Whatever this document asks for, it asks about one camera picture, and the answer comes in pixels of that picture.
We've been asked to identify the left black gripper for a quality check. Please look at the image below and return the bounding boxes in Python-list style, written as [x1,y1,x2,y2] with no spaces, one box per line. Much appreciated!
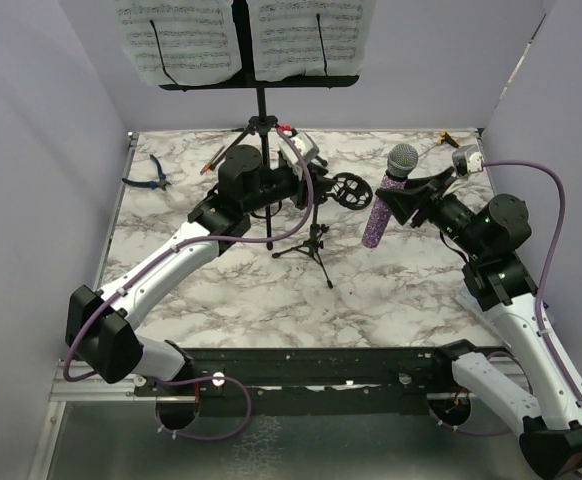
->
[243,161,336,215]

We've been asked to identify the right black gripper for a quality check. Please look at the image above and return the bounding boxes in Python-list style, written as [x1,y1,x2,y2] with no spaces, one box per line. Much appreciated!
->
[379,165,489,259]

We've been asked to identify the small black microphone tripod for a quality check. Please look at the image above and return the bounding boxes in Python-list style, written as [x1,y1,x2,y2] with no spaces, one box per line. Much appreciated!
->
[272,172,373,289]

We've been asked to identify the purple glitter microphone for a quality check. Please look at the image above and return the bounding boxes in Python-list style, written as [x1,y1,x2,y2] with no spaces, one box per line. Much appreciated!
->
[360,143,420,250]

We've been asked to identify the black perforated music stand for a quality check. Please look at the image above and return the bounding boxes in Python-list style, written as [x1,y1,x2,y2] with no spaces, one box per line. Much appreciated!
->
[156,0,362,239]

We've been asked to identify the sheet music page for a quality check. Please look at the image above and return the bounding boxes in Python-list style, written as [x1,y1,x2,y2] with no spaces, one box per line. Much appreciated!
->
[110,0,242,86]
[247,0,376,82]

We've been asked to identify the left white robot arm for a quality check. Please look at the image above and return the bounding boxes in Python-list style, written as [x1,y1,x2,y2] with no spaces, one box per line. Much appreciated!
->
[65,134,319,395]

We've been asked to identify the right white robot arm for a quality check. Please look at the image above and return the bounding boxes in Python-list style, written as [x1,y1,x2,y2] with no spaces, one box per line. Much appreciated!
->
[376,169,582,479]

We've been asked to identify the thin metal conductor baton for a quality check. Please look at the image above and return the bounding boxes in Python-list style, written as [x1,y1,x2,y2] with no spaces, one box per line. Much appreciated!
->
[419,148,434,159]

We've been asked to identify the orange grey pen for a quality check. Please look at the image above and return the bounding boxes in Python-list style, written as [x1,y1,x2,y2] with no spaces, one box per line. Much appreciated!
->
[200,146,226,175]

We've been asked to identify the clear plastic bag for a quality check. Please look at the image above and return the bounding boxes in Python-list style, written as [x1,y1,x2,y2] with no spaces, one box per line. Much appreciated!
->
[456,289,483,315]

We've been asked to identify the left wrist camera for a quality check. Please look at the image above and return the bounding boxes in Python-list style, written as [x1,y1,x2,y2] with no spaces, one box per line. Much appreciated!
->
[278,132,320,178]

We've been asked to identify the yellow handled screwdriver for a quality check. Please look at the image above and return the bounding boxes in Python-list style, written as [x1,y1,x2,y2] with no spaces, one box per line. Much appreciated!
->
[437,130,461,149]

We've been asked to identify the blue handled pliers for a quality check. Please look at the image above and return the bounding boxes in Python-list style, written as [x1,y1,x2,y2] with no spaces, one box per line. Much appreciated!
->
[121,153,172,193]

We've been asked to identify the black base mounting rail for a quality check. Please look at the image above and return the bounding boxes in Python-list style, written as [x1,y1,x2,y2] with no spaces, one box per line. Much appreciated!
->
[135,347,460,417]

